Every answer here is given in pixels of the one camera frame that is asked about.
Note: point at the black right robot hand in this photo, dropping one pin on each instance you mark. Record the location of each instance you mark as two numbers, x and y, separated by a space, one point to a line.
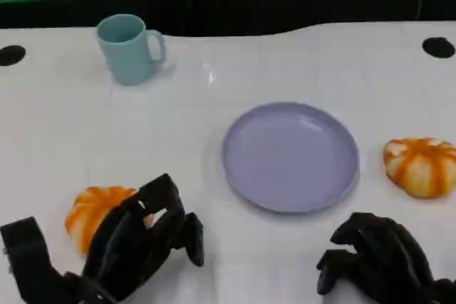
388 250

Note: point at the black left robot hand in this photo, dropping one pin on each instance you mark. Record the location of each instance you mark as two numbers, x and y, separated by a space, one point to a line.
121 243

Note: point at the orange and white toy bread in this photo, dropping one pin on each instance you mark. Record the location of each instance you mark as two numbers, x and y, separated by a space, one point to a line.
420 167
89 211

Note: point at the lilac plate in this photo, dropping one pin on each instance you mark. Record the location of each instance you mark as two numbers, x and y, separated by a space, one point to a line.
290 158

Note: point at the pale green mug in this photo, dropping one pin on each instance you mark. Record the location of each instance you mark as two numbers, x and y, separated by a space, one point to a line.
124 53

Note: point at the black round table grommet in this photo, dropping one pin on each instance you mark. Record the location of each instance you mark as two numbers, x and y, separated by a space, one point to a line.
438 47
10 55

